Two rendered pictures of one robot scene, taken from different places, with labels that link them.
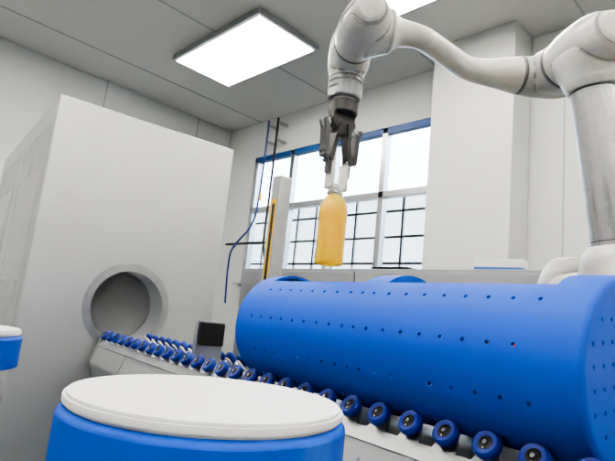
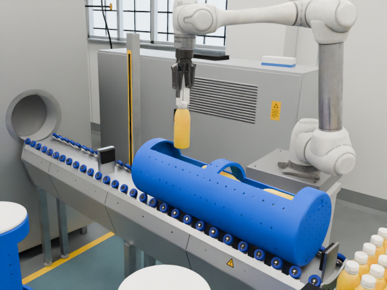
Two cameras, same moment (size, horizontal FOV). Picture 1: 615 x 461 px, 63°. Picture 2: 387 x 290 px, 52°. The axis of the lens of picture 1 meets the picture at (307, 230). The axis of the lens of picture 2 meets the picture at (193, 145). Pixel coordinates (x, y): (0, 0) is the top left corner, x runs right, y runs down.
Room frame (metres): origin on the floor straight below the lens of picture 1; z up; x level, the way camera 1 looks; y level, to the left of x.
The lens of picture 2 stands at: (-0.43, 0.19, 1.82)
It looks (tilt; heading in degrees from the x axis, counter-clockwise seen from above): 18 degrees down; 350
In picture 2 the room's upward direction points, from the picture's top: 2 degrees clockwise
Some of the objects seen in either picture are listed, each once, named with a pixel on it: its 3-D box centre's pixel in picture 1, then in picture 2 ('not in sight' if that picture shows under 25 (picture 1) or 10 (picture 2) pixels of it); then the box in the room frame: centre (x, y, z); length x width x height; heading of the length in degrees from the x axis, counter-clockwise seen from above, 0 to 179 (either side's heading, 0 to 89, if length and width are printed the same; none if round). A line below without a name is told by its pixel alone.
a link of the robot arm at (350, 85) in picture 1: (345, 91); (184, 41); (1.23, -0.06, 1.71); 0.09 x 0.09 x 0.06
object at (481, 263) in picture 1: (501, 267); (278, 61); (2.59, -1.02, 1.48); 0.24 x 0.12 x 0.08; 53
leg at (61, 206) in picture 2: not in sight; (62, 221); (2.35, 0.66, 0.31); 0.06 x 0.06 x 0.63; 38
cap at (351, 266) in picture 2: not in sight; (352, 266); (0.52, -0.50, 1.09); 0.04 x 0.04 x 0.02
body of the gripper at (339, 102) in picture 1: (342, 118); (183, 60); (1.23, -0.06, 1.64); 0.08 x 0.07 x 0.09; 128
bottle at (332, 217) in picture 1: (331, 228); (182, 126); (1.23, -0.06, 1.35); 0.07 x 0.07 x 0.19
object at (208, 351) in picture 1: (209, 344); (106, 161); (1.75, 0.29, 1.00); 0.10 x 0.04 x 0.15; 128
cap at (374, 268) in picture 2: not in sight; (376, 270); (0.49, -0.56, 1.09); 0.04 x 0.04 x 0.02
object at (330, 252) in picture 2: not in sight; (327, 261); (0.70, -0.52, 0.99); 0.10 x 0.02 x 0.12; 128
